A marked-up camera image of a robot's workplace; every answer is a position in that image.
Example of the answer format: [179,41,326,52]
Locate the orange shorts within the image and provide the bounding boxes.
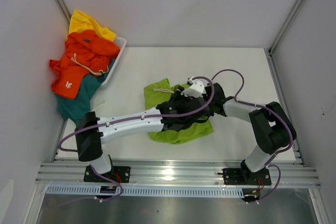
[49,29,120,100]

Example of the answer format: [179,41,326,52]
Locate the aluminium corner post right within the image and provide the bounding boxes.
[268,0,306,56]

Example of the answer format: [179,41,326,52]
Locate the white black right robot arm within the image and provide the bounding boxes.
[209,83,297,184]

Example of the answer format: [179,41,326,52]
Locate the lime green shorts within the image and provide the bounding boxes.
[144,78,214,145]

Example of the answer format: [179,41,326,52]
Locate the teal shorts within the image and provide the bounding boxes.
[55,59,115,125]

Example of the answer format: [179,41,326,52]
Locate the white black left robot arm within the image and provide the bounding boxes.
[76,98,210,182]

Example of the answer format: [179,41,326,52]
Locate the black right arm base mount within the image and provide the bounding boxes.
[217,168,271,186]

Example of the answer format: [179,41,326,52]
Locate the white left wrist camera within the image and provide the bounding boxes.
[181,77,205,98]

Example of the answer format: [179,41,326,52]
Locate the white slotted cable duct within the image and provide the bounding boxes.
[46,184,244,198]

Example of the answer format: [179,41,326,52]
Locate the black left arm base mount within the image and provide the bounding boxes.
[83,166,131,183]

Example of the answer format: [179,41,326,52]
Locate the white plastic laundry basket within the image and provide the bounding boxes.
[100,36,127,89]

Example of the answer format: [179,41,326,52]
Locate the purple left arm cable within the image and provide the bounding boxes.
[56,77,217,207]

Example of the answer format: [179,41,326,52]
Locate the yellow shorts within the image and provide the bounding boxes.
[68,9,117,41]

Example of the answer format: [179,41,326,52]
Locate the aluminium frame rail front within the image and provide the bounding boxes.
[35,159,321,188]

